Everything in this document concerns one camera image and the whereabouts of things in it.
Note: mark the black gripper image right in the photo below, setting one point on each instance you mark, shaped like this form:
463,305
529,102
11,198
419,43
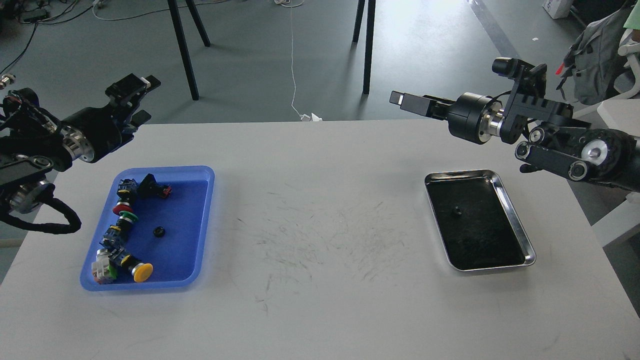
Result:
464,116

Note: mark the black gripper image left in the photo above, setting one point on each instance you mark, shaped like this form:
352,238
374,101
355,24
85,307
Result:
92,133

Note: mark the small black gear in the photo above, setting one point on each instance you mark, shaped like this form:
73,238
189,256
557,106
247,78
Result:
159,232
457,211

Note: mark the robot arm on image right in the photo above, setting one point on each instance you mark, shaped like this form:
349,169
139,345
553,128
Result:
546,135

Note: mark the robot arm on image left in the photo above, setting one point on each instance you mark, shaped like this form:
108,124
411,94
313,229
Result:
38,142

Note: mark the silver metal tray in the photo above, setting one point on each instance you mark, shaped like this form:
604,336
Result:
489,235

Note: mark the blue plastic tray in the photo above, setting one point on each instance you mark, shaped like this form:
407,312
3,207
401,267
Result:
176,257

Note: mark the black red connector part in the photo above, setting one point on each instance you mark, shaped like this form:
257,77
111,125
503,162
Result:
149,187

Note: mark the black tripod legs right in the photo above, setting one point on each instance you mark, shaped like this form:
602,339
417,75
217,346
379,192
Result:
368,8

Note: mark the grey backpack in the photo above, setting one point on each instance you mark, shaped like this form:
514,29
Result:
593,60

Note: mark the white green connector block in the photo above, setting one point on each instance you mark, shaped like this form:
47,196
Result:
103,270

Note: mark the white office chair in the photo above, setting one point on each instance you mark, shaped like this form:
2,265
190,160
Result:
625,85

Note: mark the red push button switch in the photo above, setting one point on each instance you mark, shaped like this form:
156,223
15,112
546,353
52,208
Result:
127,192

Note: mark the green push button switch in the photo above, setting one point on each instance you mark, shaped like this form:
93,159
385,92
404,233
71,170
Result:
126,221

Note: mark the blue black switch body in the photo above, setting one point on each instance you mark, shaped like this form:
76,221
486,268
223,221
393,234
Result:
113,238

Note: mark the yellow push button switch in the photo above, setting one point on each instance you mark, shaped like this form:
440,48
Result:
140,271

